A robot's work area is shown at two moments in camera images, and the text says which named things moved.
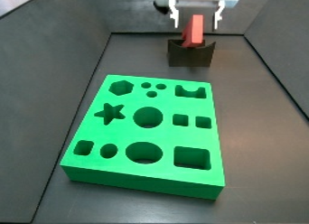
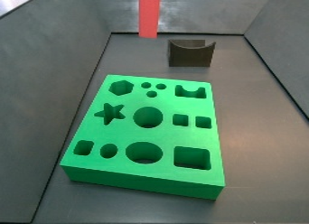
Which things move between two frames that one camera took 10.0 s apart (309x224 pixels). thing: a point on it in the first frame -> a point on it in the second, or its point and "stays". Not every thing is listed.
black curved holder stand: (188, 57) stays
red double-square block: (192, 32) -> (148, 14)
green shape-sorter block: (148, 138) stays
